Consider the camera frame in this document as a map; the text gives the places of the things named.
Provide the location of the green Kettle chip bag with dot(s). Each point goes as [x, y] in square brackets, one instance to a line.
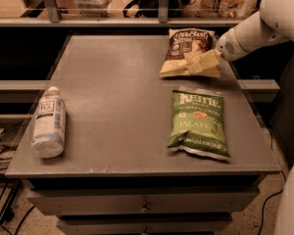
[197, 123]

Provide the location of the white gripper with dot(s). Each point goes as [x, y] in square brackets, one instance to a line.
[227, 46]

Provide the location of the brown chip bag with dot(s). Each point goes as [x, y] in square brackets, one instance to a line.
[187, 46]

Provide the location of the black bag on shelf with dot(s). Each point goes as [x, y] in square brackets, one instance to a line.
[151, 8]

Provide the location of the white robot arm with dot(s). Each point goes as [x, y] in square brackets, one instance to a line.
[271, 25]

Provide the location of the upper drawer knob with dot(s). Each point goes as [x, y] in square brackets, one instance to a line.
[144, 208]

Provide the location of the grey drawer cabinet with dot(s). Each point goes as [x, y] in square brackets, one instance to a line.
[119, 121]

